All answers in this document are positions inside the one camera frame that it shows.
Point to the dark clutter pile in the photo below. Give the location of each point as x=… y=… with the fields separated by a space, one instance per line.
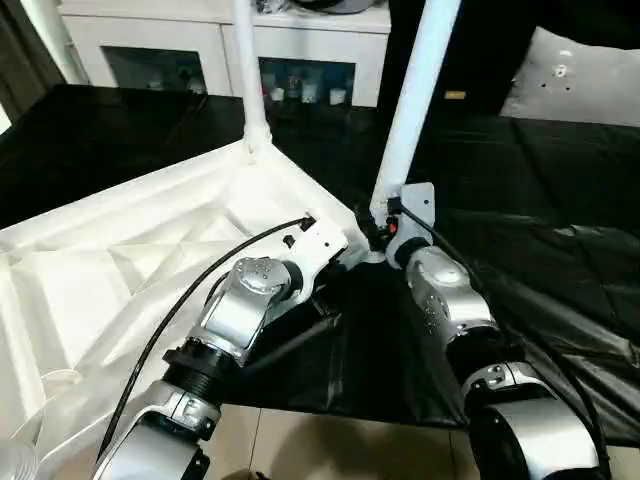
x=272 y=5

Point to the grey rounded bag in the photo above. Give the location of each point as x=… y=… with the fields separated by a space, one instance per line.
x=335 y=5

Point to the black work mat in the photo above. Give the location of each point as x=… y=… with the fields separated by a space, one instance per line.
x=550 y=200

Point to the grey-brown curtain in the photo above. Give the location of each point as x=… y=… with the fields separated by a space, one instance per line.
x=25 y=55

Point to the white plastic table top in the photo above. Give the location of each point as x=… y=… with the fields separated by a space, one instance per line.
x=125 y=240

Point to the white sideboard with glass doors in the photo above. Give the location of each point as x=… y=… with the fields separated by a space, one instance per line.
x=175 y=35

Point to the grey cushion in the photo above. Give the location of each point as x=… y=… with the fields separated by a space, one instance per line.
x=575 y=80

